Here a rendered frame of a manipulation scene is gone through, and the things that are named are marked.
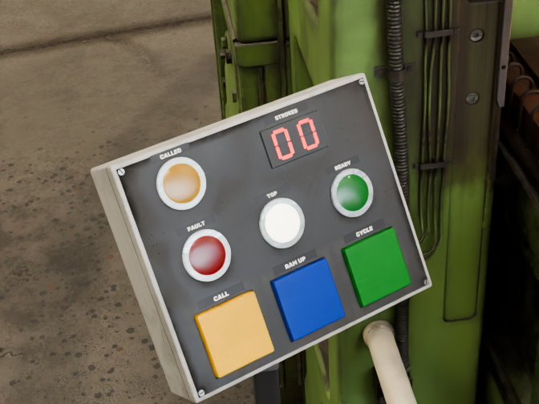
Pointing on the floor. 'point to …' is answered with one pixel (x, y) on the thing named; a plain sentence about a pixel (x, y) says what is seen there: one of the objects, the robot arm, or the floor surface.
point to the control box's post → (267, 385)
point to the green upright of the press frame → (365, 51)
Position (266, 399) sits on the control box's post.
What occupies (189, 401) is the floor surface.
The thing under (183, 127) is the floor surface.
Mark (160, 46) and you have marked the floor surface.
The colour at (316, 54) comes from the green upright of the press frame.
